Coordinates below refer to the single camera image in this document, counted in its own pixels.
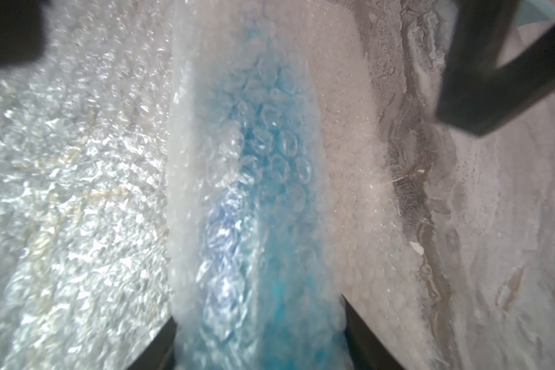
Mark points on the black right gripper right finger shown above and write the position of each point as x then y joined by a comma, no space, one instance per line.
366,351

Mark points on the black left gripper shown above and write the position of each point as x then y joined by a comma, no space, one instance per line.
22,31

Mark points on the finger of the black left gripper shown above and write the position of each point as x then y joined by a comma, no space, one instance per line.
477,95

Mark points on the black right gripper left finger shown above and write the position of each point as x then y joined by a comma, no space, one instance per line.
159,354

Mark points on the blue bottle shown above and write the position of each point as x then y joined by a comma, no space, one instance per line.
251,261

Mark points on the light blue desk calculator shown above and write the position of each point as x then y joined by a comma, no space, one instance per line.
533,11

